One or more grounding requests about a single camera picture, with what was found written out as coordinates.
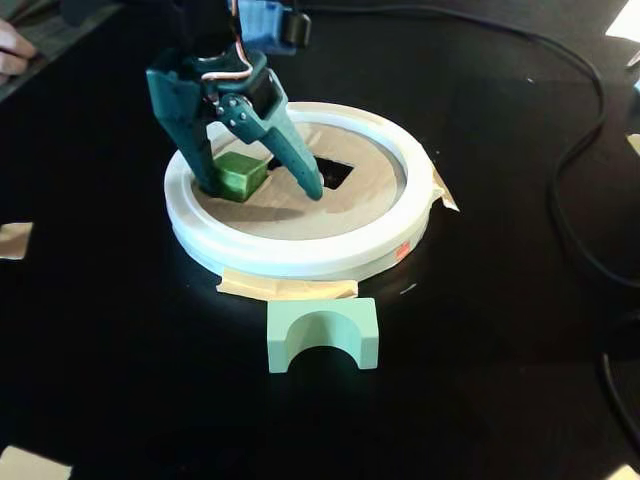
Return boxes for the long black cable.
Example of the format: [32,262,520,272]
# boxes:
[299,0,640,292]

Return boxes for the person hand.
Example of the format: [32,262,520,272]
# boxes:
[0,19,39,86]

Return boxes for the white round container ring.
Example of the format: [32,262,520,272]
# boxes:
[163,101,435,281]

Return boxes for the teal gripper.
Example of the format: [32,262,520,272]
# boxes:
[146,47,326,203]

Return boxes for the masking tape strip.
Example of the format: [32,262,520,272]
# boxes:
[428,164,462,214]
[215,268,359,301]

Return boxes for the white servo wire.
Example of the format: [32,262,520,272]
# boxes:
[198,19,257,115]

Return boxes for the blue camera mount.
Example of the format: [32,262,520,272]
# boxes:
[233,0,296,55]

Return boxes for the mint green arch block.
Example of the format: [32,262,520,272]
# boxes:
[267,297,380,375]

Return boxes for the white paper sheet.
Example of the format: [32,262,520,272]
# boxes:
[604,0,640,44]

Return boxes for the green square wooden block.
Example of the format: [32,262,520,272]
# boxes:
[212,152,268,204]

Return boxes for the cardboard lid with shaped holes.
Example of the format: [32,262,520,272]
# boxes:
[192,121,407,240]

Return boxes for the thick black cable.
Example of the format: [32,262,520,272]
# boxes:
[597,309,640,454]

